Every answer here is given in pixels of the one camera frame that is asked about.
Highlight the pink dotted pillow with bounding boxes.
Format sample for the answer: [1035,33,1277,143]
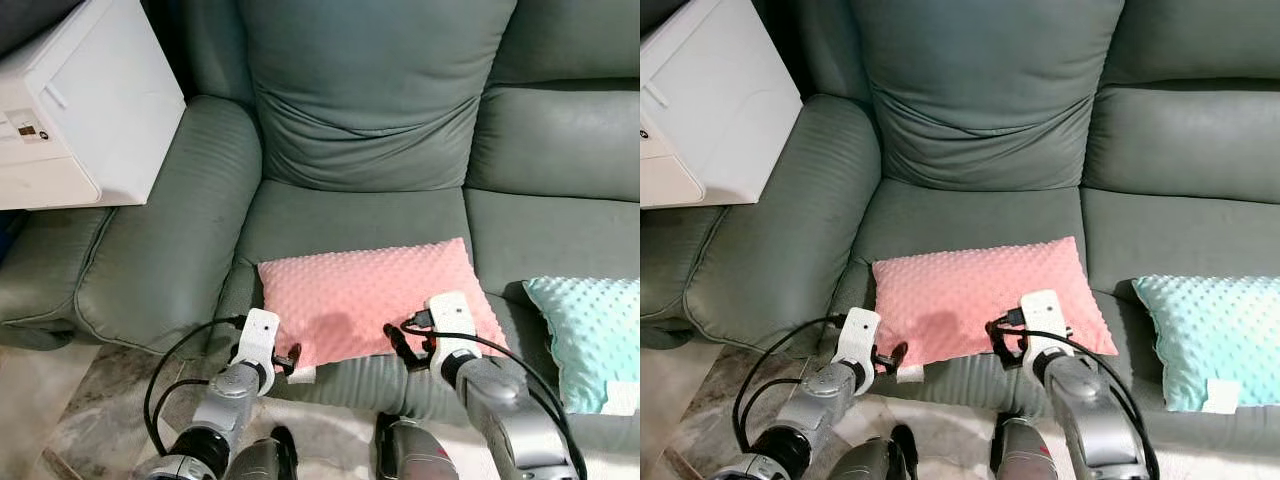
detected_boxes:
[258,237,509,386]
[872,236,1119,384]

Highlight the mint dotted pillow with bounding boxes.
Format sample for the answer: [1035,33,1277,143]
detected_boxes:
[1132,275,1280,414]
[522,277,641,416]

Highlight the green leather sofa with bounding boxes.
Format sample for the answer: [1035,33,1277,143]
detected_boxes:
[685,0,1280,456]
[75,0,641,456]

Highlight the grey left robot leg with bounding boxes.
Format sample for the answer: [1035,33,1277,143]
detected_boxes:
[228,425,301,480]
[830,425,921,480]

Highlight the grey robot leg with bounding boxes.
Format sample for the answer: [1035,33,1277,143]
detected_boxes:
[830,425,921,480]
[990,415,1061,480]
[228,425,301,480]
[375,415,461,480]

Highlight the grey right robot leg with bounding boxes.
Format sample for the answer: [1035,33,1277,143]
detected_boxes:
[990,415,1061,480]
[375,415,461,480]

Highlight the green leather armchair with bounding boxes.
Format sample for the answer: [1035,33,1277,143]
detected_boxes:
[640,205,731,351]
[0,205,113,346]

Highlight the white printer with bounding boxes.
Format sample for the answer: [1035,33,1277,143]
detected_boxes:
[0,0,187,211]
[640,0,803,209]

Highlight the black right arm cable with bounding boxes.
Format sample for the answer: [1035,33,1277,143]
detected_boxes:
[400,310,589,480]
[990,308,1161,480]

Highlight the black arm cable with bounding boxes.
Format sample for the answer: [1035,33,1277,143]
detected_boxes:
[143,315,248,456]
[990,308,1161,480]
[400,310,589,480]
[733,315,846,451]

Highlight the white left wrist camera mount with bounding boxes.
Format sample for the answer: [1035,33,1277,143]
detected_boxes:
[235,308,282,371]
[838,307,883,373]

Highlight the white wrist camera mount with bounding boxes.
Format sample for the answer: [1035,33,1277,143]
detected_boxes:
[1018,290,1064,357]
[838,307,883,373]
[425,291,477,361]
[235,308,282,371]

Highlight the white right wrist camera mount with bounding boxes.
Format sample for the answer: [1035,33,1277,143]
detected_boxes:
[1018,290,1064,357]
[425,291,477,361]

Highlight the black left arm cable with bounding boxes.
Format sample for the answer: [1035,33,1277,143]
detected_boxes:
[143,315,248,456]
[733,315,846,451]

